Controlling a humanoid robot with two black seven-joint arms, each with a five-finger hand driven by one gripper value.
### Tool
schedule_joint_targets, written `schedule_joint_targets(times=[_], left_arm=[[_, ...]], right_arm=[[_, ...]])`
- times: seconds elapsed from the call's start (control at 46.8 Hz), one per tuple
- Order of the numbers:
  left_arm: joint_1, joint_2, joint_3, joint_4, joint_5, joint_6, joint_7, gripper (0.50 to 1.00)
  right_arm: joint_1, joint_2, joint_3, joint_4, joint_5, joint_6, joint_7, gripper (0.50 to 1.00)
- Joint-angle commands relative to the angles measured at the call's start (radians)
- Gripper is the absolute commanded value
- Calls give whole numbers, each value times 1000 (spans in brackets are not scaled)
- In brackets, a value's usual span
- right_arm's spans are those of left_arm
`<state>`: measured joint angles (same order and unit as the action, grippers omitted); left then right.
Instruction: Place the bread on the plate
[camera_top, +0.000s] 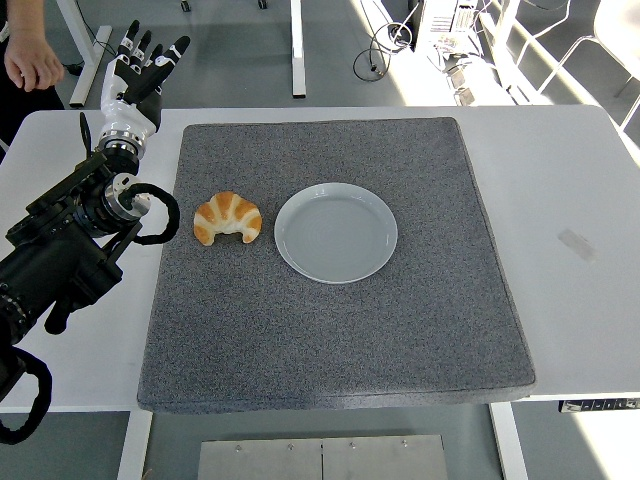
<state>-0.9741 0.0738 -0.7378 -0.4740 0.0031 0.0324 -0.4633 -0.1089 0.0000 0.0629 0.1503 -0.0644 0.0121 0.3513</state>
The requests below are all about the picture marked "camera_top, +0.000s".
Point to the person's hand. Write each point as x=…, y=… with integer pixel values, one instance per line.
x=32, y=65

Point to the grey metal plate with screws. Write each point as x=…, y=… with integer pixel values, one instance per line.
x=320, y=460

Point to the white table leg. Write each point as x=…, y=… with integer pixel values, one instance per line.
x=134, y=445
x=509, y=445

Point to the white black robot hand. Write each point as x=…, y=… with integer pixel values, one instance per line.
x=127, y=112

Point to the golden croissant bread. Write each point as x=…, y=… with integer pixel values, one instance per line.
x=225, y=210

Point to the person's forearm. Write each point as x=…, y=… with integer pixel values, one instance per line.
x=27, y=17

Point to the round grey plate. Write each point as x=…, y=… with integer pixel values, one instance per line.
x=335, y=235

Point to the black table control panel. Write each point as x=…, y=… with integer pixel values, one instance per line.
x=600, y=405

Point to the clear tape strip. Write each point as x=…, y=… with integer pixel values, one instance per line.
x=577, y=245

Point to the person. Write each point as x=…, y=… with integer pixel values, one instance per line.
x=20, y=110

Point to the white desk leg with foot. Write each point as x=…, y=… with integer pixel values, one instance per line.
x=298, y=50
x=89, y=70

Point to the white chair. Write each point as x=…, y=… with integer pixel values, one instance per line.
x=617, y=30

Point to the grey speckled mat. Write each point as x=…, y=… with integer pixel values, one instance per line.
x=325, y=340

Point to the white computer case with labels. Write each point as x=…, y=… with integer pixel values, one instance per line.
x=445, y=20

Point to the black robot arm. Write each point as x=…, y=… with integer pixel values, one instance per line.
x=60, y=260

